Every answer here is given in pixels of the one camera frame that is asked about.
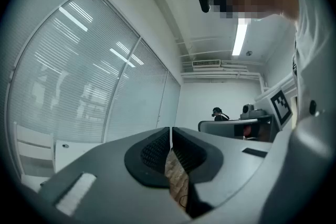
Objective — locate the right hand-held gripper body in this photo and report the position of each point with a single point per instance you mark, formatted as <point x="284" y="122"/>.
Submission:
<point x="281" y="110"/>

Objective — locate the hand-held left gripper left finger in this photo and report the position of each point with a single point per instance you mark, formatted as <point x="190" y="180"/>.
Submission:
<point x="105" y="178"/>

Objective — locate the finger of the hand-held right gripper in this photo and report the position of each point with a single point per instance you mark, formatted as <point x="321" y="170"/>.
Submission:
<point x="220" y="128"/>

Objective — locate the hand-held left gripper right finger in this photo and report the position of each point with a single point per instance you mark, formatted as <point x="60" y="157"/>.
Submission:
<point x="231" y="165"/>

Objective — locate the white ceiling pipe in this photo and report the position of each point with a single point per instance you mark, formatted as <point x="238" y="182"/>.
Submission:
<point x="223" y="75"/>

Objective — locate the glass partition panel with blinds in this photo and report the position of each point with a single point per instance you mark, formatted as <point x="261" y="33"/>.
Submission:
<point x="141" y="91"/>
<point x="170" y="102"/>
<point x="65" y="73"/>

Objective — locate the round ceiling smoke detector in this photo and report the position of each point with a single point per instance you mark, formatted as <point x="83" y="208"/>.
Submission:
<point x="249" y="53"/>

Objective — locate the white ceiling air vent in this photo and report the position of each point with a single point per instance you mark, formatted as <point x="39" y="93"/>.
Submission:
<point x="206" y="63"/>

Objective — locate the white metal shelf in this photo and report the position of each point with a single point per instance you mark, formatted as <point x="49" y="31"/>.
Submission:
<point x="34" y="149"/>

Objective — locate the long ceiling light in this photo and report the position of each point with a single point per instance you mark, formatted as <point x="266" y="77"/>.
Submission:
<point x="239" y="39"/>

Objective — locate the light grey printed t-shirt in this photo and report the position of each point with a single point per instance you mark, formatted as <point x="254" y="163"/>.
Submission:
<point x="315" y="34"/>

